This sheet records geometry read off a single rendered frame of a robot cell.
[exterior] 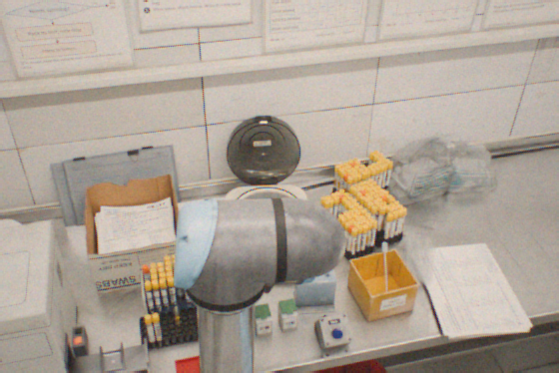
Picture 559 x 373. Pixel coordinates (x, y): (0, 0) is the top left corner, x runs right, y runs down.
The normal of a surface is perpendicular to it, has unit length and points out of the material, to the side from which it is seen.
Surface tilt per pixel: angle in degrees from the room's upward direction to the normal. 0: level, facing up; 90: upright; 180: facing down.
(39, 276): 0
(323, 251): 75
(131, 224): 1
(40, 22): 93
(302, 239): 49
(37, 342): 90
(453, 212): 0
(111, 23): 94
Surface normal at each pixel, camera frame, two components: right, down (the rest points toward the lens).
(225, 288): 0.04, 0.56
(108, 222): 0.01, -0.78
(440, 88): 0.24, 0.62
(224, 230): 0.10, -0.32
